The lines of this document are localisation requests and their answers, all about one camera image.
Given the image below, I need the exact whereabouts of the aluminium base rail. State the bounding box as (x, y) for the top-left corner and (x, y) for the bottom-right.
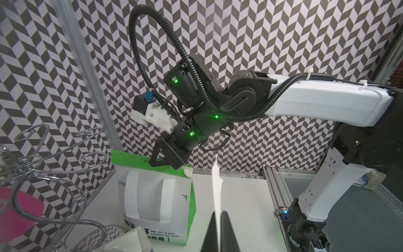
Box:
(260, 167), (332, 252)

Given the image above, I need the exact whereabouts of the aluminium corner post right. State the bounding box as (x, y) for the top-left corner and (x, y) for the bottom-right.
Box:
(51, 1), (123, 151)

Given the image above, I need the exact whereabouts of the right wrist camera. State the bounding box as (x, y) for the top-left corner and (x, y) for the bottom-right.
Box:
(130, 91), (178, 134)

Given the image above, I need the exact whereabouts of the pink hourglass ornament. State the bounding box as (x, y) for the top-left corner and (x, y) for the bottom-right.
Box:
(0, 187), (45, 243)

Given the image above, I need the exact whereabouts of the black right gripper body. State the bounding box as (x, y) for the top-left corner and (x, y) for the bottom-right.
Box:
(155, 126), (208, 170)

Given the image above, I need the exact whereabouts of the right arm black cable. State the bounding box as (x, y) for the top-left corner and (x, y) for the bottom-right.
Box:
(127, 4), (338, 152)

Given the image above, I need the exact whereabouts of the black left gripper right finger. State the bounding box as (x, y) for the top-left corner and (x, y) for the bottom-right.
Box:
(220, 211), (240, 252)

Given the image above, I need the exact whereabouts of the green white bag right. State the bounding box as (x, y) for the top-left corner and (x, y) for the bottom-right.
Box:
(111, 150), (196, 246)

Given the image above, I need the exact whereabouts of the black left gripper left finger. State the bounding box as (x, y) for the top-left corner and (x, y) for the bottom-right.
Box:
(200, 212), (219, 252)

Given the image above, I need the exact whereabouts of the white receipt from bag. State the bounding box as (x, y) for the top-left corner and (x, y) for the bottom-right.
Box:
(212, 156), (223, 252)

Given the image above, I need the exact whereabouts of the chrome wire ornament stand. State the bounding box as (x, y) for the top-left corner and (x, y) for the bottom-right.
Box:
(1, 123), (122, 252)

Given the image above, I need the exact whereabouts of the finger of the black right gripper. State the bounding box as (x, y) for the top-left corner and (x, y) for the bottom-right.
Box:
(149, 140), (172, 167)

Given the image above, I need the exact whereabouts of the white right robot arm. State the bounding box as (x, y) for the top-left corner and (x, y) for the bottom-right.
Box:
(150, 54), (403, 252)

